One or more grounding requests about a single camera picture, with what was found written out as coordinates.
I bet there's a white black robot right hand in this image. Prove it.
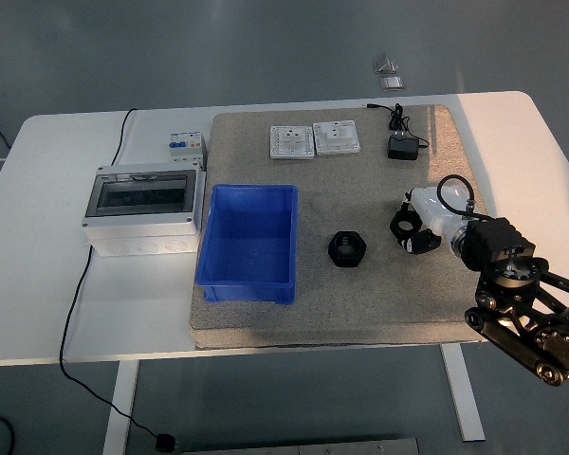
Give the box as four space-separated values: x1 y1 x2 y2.
390 185 475 255

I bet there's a large black hex nut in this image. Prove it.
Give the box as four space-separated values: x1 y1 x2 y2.
327 230 369 269

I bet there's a blue plastic box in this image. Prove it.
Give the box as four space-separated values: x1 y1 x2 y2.
193 183 300 305

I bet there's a grey electrical distribution box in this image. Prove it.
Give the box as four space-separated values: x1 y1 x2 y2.
83 161 206 258

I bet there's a black power adapter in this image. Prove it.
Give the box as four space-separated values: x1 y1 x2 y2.
386 134 421 161

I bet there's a grey-brown mat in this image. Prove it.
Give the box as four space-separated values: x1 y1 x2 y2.
189 103 489 351

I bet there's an open silver floor outlet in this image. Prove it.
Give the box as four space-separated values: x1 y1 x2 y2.
373 54 399 75

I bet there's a white table leg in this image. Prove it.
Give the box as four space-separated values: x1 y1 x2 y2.
439 344 486 443
102 360 141 455

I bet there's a white blue circuit breaker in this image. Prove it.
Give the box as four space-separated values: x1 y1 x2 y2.
164 131 208 165

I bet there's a black adapter cord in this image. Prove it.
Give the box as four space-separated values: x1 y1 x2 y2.
363 102 431 151

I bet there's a long black cable with plug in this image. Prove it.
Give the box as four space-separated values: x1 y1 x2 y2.
59 107 177 452

